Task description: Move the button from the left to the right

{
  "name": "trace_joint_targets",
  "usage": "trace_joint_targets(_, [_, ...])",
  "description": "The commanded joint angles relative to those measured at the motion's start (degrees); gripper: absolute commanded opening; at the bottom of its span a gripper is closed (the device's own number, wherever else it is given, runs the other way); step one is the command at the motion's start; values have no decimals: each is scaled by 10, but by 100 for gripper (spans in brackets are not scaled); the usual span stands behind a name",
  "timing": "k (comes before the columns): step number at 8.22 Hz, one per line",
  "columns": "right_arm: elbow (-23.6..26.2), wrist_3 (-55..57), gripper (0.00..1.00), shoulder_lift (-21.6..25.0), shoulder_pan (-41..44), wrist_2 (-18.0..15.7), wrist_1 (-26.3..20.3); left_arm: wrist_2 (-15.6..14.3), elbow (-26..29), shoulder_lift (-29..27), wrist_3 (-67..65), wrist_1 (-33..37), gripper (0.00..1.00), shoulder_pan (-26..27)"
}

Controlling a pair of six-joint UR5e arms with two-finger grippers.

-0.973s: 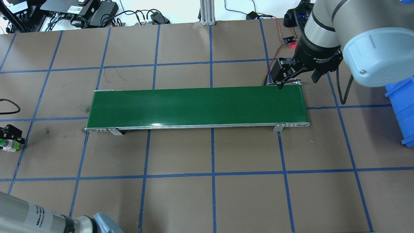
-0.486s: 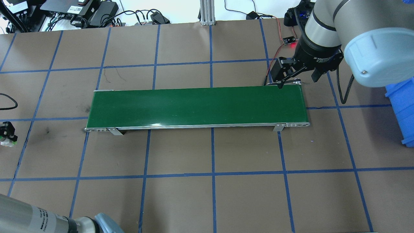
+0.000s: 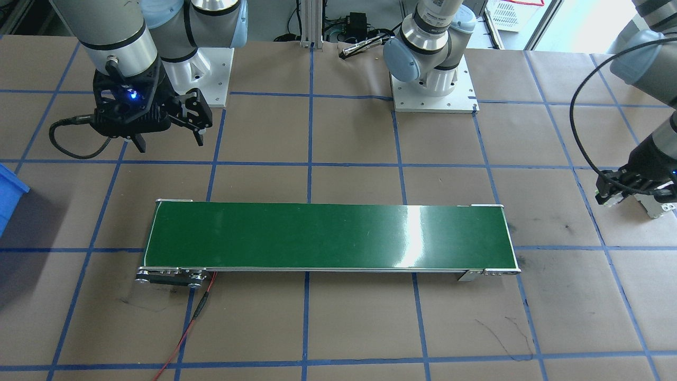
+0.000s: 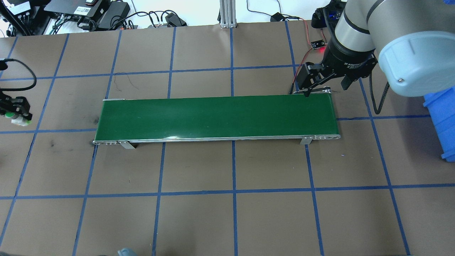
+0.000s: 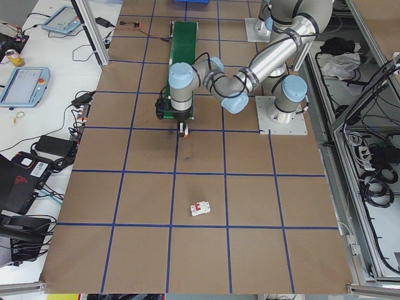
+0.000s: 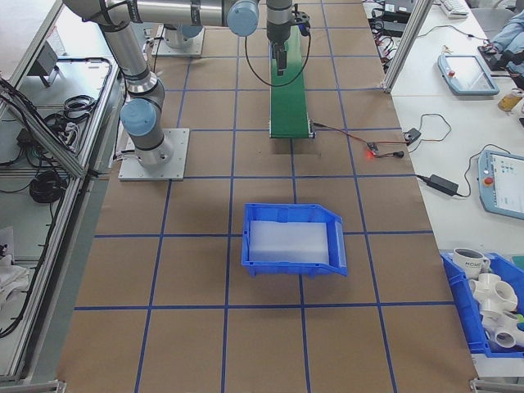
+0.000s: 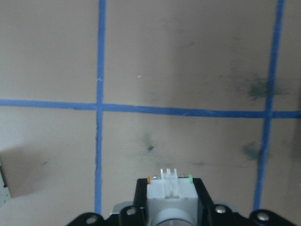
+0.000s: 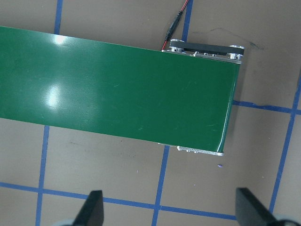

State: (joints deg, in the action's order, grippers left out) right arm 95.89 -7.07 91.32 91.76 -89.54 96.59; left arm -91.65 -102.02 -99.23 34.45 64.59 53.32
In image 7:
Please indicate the white circuit breaker red switch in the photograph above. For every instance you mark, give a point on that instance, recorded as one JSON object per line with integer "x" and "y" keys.
{"x": 4, "y": 188}

